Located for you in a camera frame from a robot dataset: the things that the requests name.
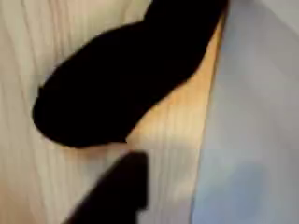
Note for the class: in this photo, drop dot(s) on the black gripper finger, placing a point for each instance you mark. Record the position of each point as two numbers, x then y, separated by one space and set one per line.
124 189

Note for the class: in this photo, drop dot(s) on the black sock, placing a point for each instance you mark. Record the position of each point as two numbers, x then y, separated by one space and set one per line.
118 77

